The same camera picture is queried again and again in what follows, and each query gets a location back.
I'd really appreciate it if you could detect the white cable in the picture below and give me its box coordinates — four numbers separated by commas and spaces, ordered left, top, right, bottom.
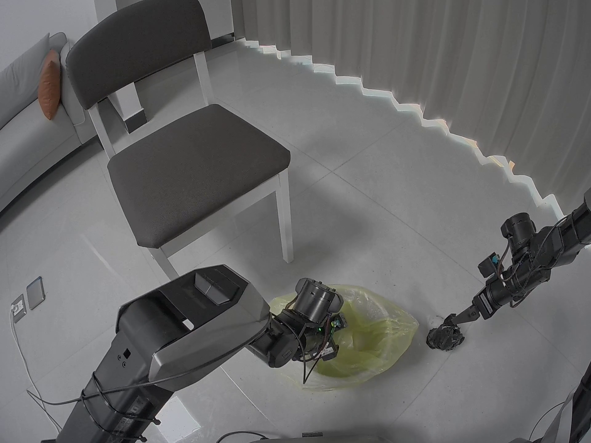
8, 304, 63, 433

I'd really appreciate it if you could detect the dark grey white-legged chair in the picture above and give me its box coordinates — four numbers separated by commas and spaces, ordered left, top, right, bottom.
65, 0, 295, 281

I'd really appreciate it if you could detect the yellow plastic bag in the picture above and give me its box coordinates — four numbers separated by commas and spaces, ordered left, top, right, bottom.
270, 283, 420, 391

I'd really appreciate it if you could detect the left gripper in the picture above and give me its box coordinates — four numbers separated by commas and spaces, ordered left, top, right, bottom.
307, 326, 342, 364

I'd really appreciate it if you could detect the grey sofa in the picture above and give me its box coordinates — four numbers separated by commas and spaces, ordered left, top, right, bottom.
0, 33, 100, 216

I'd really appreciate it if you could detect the orange cushion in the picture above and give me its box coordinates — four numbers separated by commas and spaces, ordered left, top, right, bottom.
39, 50, 62, 121

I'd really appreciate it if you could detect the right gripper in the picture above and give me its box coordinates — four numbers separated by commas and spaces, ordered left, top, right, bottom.
471, 275, 515, 320

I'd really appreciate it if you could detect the pale beige curtain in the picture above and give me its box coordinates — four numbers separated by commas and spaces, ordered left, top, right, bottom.
228, 0, 591, 222

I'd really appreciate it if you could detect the black plastic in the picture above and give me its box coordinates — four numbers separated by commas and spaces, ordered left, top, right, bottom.
427, 323, 466, 353

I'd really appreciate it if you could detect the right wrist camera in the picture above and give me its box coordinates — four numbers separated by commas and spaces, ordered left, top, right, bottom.
479, 253, 502, 278

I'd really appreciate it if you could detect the grey cushion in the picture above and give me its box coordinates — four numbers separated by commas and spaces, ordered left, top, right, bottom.
0, 33, 50, 130

